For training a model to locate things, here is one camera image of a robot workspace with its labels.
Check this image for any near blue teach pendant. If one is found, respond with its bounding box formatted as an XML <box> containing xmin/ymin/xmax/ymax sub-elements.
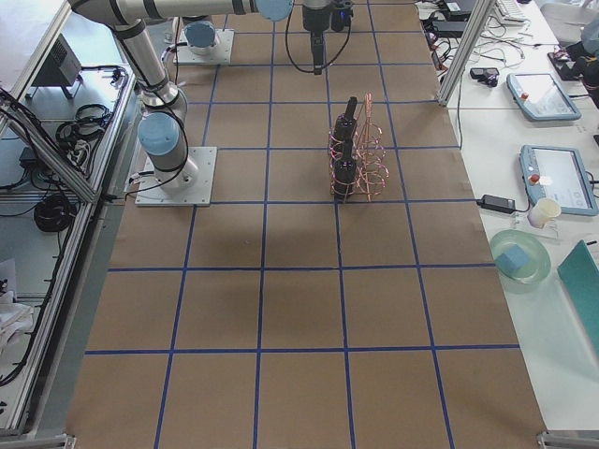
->
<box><xmin>519</xmin><ymin>145</ymin><xmax>598</xmax><ymax>216</ymax></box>

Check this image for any copper wire wine rack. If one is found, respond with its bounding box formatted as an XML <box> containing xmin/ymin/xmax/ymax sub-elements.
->
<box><xmin>329</xmin><ymin>92</ymin><xmax>388</xmax><ymax>201</ymax></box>

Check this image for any blue teach pendant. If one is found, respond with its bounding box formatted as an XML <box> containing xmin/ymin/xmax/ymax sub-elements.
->
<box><xmin>506</xmin><ymin>73</ymin><xmax>581</xmax><ymax>122</ymax></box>
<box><xmin>519</xmin><ymin>145</ymin><xmax>598</xmax><ymax>216</ymax></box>

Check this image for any black power brick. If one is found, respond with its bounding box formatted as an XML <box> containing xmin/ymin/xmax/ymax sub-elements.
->
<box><xmin>431</xmin><ymin>21</ymin><xmax>468</xmax><ymax>38</ymax></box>

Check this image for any white crumpled cloth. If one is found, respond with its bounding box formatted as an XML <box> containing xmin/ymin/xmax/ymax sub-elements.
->
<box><xmin>0</xmin><ymin>259</ymin><xmax>35</xmax><ymax>356</ymax></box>

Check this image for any small black power adapter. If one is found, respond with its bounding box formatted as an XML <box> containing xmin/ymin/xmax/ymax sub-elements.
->
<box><xmin>476</xmin><ymin>195</ymin><xmax>516</xmax><ymax>214</ymax></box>

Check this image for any teal board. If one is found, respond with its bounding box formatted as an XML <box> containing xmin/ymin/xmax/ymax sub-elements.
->
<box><xmin>558</xmin><ymin>240</ymin><xmax>598</xmax><ymax>354</ymax></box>

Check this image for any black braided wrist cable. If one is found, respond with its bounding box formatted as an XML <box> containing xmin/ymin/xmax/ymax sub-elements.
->
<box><xmin>285</xmin><ymin>8</ymin><xmax>355</xmax><ymax>74</ymax></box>

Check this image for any white paper cup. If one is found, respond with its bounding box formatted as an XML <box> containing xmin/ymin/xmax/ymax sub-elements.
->
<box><xmin>527</xmin><ymin>197</ymin><xmax>562</xmax><ymax>228</ymax></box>

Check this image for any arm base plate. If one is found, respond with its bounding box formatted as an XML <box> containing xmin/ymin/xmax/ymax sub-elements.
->
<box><xmin>177</xmin><ymin>29</ymin><xmax>235</xmax><ymax>65</ymax></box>
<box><xmin>135</xmin><ymin>147</ymin><xmax>217</xmax><ymax>207</ymax></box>

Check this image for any blue foam cube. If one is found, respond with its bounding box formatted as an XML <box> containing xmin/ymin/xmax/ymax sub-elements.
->
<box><xmin>495</xmin><ymin>244</ymin><xmax>533</xmax><ymax>279</ymax></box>

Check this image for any far blue teach pendant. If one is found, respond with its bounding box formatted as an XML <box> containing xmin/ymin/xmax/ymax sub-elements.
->
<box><xmin>506</xmin><ymin>73</ymin><xmax>581</xmax><ymax>122</ymax></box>

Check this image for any green glass plate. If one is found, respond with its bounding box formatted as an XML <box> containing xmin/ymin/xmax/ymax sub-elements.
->
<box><xmin>489</xmin><ymin>229</ymin><xmax>551</xmax><ymax>287</ymax></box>

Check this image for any dark bottle in rack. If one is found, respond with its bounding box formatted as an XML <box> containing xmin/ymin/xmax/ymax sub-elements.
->
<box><xmin>332</xmin><ymin>138</ymin><xmax>357</xmax><ymax>202</ymax></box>
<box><xmin>329</xmin><ymin>96</ymin><xmax>358</xmax><ymax>155</ymax></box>

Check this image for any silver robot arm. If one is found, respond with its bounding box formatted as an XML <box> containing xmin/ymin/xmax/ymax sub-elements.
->
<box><xmin>69</xmin><ymin>1</ymin><xmax>294</xmax><ymax>198</ymax></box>
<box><xmin>183</xmin><ymin>17</ymin><xmax>217</xmax><ymax>56</ymax></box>

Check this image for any aluminium frame post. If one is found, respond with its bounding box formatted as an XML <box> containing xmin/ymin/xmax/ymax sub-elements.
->
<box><xmin>437</xmin><ymin>0</ymin><xmax>494</xmax><ymax>107</ymax></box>

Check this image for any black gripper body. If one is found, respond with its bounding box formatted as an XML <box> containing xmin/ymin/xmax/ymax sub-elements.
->
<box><xmin>302</xmin><ymin>0</ymin><xmax>333</xmax><ymax>33</ymax></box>

